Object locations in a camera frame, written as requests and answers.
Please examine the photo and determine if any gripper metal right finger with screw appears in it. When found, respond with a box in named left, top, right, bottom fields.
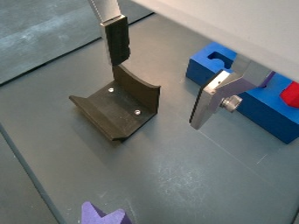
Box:
left=190, top=54, right=273, bottom=130

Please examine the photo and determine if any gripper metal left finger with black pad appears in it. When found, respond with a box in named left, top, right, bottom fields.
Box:
left=88, top=0, right=131, bottom=66

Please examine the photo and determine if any purple star block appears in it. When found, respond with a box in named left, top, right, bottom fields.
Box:
left=80, top=201, right=132, bottom=224

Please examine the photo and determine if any blue shape sorter board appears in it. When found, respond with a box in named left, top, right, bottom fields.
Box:
left=186, top=42, right=299, bottom=144

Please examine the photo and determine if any red hexagon block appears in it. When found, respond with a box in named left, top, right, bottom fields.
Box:
left=281, top=81, right=299, bottom=108

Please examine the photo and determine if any black angled bracket stand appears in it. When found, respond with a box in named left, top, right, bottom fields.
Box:
left=70, top=65, right=160, bottom=141

